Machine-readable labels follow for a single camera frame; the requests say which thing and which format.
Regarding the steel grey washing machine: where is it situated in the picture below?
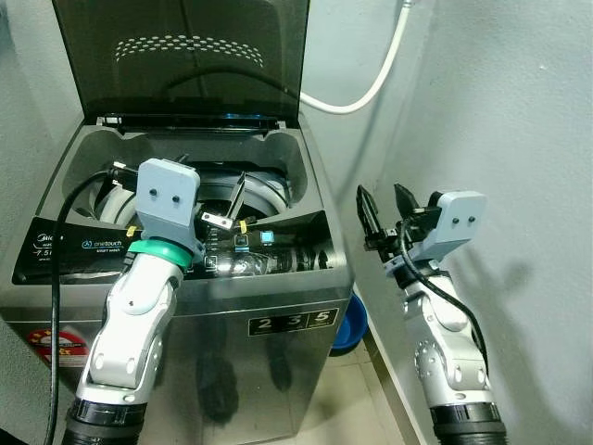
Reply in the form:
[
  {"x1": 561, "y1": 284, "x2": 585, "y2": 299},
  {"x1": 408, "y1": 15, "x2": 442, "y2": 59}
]
[{"x1": 0, "y1": 116, "x2": 355, "y2": 444}]

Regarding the washer drum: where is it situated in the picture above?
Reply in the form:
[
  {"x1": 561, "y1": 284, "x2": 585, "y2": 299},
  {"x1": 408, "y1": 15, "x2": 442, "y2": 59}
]
[{"x1": 93, "y1": 165, "x2": 293, "y2": 228}]

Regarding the dark tinted washer lid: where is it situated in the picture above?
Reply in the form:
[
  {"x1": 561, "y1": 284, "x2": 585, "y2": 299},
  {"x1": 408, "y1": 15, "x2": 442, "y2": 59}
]
[{"x1": 51, "y1": 0, "x2": 311, "y2": 126}]

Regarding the blue plastic basin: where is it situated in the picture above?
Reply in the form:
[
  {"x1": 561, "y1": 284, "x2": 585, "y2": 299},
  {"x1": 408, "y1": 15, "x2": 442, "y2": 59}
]
[{"x1": 329, "y1": 295, "x2": 369, "y2": 358}]

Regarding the black number label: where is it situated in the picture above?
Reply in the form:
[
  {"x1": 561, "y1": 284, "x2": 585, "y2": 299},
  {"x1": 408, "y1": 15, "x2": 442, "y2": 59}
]
[{"x1": 247, "y1": 308, "x2": 340, "y2": 337}]

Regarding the black washer control panel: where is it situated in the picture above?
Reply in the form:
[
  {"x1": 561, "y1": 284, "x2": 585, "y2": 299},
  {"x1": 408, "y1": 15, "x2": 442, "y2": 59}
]
[{"x1": 11, "y1": 211, "x2": 334, "y2": 286}]

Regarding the red warning sticker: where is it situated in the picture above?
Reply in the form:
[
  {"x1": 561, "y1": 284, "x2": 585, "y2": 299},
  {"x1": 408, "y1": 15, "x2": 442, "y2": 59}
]
[{"x1": 26, "y1": 326, "x2": 91, "y2": 368}]

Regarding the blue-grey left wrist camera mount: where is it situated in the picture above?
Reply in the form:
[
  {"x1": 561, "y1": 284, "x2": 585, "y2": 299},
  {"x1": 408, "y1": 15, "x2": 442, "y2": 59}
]
[{"x1": 135, "y1": 158, "x2": 207, "y2": 261}]

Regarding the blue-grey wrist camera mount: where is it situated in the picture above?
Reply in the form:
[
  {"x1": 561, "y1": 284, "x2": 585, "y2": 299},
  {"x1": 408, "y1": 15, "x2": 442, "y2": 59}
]
[
  {"x1": 398, "y1": 190, "x2": 488, "y2": 279},
  {"x1": 135, "y1": 158, "x2": 207, "y2": 261}
]

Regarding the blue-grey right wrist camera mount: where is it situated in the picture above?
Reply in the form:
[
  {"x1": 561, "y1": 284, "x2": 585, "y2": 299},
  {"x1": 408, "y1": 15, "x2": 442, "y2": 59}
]
[{"x1": 398, "y1": 190, "x2": 488, "y2": 279}]

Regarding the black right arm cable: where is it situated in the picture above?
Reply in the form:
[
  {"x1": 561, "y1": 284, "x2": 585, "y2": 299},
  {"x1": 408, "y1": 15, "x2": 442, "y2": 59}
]
[{"x1": 397, "y1": 221, "x2": 492, "y2": 372}]

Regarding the white water hose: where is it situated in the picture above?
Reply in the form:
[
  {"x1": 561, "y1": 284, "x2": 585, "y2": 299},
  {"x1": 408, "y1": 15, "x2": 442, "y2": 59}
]
[{"x1": 298, "y1": 0, "x2": 413, "y2": 115}]

